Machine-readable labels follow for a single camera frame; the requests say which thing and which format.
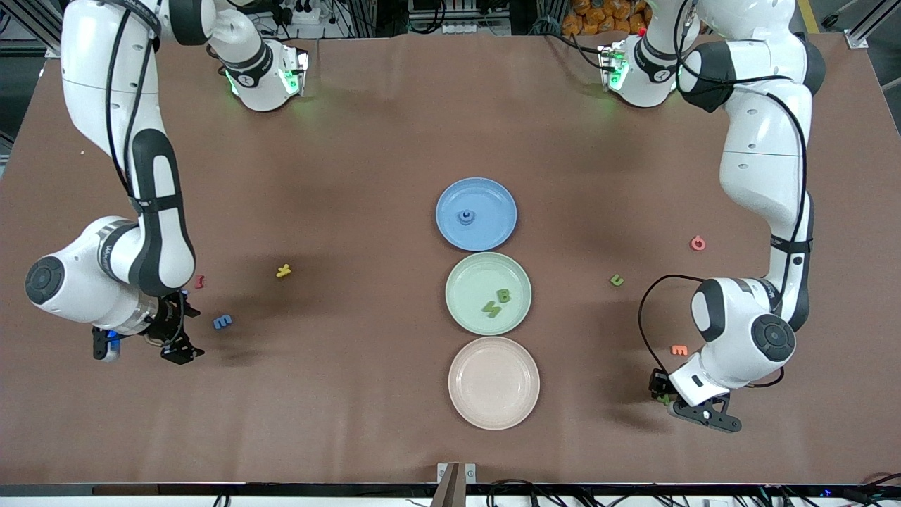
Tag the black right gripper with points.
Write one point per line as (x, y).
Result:
(167, 323)

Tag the brown camera pole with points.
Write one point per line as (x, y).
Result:
(449, 489)

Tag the pink letter Q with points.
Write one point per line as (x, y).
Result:
(697, 243)

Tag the beige round plate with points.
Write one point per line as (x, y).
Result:
(494, 383)

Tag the white power strip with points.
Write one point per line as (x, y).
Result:
(303, 14)

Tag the green round plate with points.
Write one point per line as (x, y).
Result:
(471, 282)

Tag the brown table cover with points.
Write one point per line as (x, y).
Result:
(352, 176)

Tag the orange letter E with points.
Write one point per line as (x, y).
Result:
(679, 350)

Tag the green letter N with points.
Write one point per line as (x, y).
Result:
(491, 308)

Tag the background equipment rack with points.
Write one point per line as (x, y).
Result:
(457, 14)

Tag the blue round plate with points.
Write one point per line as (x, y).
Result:
(493, 204)

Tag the blue letter m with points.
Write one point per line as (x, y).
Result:
(222, 322)

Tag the orange packets pile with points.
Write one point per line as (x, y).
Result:
(598, 17)

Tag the grey metal bracket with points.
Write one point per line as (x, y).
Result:
(470, 473)

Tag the aluminium frame post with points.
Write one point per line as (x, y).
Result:
(49, 48)
(857, 39)

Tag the yellow letter Y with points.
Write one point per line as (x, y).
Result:
(283, 270)

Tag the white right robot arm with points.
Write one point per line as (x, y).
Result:
(91, 70)

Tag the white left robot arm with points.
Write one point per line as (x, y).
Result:
(764, 169)

